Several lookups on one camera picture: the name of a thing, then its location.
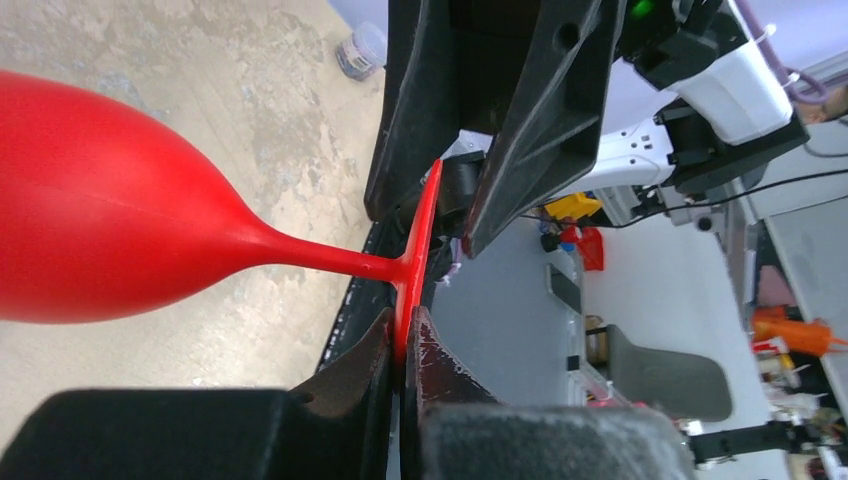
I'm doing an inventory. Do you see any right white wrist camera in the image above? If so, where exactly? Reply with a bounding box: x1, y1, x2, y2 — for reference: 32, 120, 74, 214
668, 41, 793, 145

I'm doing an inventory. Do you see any orange bottle on shelf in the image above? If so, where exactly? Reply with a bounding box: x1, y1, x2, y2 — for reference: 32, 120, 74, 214
751, 307, 847, 357

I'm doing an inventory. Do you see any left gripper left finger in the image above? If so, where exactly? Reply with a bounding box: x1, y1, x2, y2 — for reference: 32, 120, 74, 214
1, 309, 393, 479

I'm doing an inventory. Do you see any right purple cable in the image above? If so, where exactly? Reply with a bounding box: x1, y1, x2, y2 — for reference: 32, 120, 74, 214
731, 0, 833, 107

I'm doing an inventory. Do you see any small clear jar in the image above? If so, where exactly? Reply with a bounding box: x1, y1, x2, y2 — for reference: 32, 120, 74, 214
335, 21, 388, 81

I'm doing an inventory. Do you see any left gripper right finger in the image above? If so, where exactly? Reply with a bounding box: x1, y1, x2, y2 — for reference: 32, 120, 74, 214
400, 307, 696, 479

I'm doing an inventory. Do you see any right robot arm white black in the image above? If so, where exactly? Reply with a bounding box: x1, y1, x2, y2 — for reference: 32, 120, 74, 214
364, 0, 808, 257

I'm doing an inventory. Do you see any red wine glass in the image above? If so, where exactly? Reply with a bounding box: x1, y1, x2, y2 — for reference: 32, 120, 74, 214
1, 71, 443, 361

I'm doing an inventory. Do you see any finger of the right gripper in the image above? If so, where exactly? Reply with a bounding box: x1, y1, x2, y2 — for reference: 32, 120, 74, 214
364, 1, 459, 221
462, 0, 627, 259

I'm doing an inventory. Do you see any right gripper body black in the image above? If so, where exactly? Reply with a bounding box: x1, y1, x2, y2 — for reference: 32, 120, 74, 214
450, 0, 704, 137

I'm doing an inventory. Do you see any grey chair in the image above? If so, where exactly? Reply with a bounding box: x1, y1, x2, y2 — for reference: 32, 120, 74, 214
590, 325, 733, 422

